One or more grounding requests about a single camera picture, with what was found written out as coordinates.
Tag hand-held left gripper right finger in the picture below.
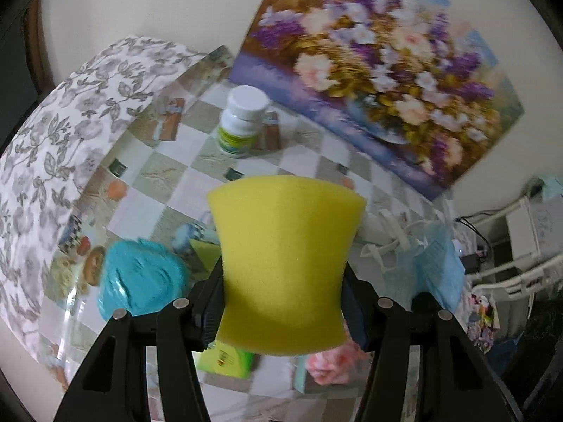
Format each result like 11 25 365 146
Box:
341 261 524 422

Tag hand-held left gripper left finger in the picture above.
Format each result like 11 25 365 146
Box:
53 258 226 422

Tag green cloth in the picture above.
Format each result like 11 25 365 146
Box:
189 239 223 273

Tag yellow sponge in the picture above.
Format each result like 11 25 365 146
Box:
207 175 368 357

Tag green box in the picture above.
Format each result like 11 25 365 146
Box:
196 343 256 379

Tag teal plastic bag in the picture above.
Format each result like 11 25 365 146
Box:
97 237 192 321

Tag white plastic hooks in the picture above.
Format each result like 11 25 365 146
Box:
361 209 436 273

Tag light blue cloth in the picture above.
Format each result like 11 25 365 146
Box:
382 222 467 313

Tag checkered printed table cover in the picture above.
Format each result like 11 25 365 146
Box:
39 46 467 422

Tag white plastic rack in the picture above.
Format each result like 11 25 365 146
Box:
462 193 563 308

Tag white bottle with green label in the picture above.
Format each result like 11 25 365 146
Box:
216 85 271 159

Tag grey floral tablecloth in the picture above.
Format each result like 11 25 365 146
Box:
0 35 207 352

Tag floral painting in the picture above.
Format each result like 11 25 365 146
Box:
229 0 526 200

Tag brown wooden chair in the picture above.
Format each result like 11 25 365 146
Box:
24 0 56 93

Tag black cable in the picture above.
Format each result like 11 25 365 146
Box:
455 213 491 251

